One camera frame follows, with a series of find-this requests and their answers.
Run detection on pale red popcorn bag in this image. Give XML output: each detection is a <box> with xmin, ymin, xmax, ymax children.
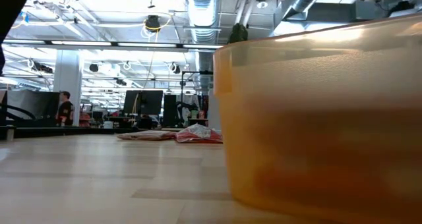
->
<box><xmin>116</xmin><ymin>130</ymin><xmax>177</xmax><ymax>142</ymax></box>

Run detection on crumpled red white popcorn bag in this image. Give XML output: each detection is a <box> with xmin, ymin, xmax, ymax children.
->
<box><xmin>174</xmin><ymin>123</ymin><xmax>224</xmax><ymax>144</ymax></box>

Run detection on black computer monitor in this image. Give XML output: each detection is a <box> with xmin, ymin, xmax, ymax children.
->
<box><xmin>123</xmin><ymin>90</ymin><xmax>164</xmax><ymax>116</ymax></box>

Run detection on dark green hanging object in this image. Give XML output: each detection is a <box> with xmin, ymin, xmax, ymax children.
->
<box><xmin>227</xmin><ymin>22</ymin><xmax>249</xmax><ymax>44</ymax></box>

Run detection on long ceiling light bar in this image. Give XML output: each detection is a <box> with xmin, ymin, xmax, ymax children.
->
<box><xmin>3</xmin><ymin>38</ymin><xmax>226</xmax><ymax>51</ymax></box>

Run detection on orange translucent plastic basket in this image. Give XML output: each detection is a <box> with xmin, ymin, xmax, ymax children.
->
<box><xmin>213</xmin><ymin>13</ymin><xmax>422</xmax><ymax>224</ymax></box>

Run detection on red background items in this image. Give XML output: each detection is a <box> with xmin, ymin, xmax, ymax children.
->
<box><xmin>78</xmin><ymin>111</ymin><xmax>92</xmax><ymax>128</ymax></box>

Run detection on person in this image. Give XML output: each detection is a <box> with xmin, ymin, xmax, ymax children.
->
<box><xmin>56</xmin><ymin>91</ymin><xmax>75</xmax><ymax>127</ymax></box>

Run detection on white building pillar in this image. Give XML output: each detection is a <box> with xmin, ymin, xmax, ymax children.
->
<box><xmin>53</xmin><ymin>49</ymin><xmax>82</xmax><ymax>128</ymax></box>

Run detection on black curtain panel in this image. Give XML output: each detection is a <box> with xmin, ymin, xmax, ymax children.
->
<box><xmin>6</xmin><ymin>90</ymin><xmax>61</xmax><ymax>128</ymax></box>

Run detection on dark ceiling object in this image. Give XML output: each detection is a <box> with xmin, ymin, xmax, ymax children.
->
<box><xmin>388</xmin><ymin>0</ymin><xmax>417</xmax><ymax>14</ymax></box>

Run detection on black metal rack frame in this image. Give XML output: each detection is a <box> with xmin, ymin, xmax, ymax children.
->
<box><xmin>180</xmin><ymin>70</ymin><xmax>214</xmax><ymax>126</ymax></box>

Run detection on ribbed silver ceiling duct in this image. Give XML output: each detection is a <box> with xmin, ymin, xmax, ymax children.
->
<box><xmin>184</xmin><ymin>0</ymin><xmax>221</xmax><ymax>45</ymax></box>

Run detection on black ceiling device yellow cable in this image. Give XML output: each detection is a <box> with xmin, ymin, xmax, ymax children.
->
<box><xmin>144</xmin><ymin>15</ymin><xmax>162</xmax><ymax>33</ymax></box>

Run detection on black table rail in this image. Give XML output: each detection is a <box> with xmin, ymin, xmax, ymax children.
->
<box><xmin>0</xmin><ymin>126</ymin><xmax>140</xmax><ymax>140</ymax></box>

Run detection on black curved cable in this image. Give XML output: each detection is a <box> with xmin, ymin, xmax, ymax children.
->
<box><xmin>0</xmin><ymin>103</ymin><xmax>34</xmax><ymax>121</ymax></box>

